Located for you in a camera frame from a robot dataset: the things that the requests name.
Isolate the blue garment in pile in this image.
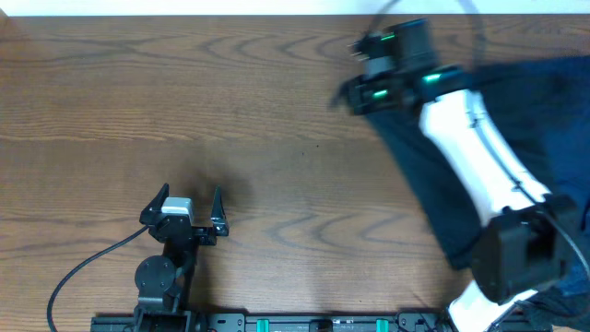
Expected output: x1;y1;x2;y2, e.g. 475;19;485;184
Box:
474;54;590;331

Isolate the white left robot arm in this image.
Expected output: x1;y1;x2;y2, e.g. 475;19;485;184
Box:
131;184;230;332

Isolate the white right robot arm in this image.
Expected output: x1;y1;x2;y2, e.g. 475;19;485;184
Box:
335;18;589;331

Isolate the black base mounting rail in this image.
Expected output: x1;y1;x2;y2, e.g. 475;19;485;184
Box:
89;311;453;332

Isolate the dark teal t-shirt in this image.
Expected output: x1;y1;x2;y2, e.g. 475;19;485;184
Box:
365;111;481;270

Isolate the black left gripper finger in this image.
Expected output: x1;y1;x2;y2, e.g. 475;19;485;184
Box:
139;183;170;225
210;186;230;236

